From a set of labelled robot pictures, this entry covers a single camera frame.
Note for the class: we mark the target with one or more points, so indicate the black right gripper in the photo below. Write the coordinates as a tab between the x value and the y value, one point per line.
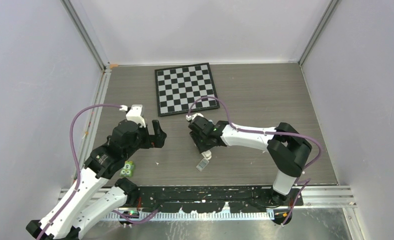
202	147

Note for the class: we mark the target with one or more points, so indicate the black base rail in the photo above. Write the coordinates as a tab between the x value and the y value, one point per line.
211	199

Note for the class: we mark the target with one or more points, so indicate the black and white chessboard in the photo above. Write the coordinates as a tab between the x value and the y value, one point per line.
180	88

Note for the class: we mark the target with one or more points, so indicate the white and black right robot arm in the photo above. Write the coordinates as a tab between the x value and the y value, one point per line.
288	149

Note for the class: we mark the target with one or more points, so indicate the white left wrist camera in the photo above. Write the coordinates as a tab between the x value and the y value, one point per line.
134	114

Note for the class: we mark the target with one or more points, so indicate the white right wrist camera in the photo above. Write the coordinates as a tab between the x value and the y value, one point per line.
190	117

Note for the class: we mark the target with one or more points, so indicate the green toy block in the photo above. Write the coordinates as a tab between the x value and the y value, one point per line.
128	169

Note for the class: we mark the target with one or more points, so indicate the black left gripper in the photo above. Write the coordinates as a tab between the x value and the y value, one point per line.
159	136

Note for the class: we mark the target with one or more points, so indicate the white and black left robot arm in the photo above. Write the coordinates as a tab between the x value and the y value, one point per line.
74	216

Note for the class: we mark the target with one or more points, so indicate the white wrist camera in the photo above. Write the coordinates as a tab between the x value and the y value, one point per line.
190	117
134	114

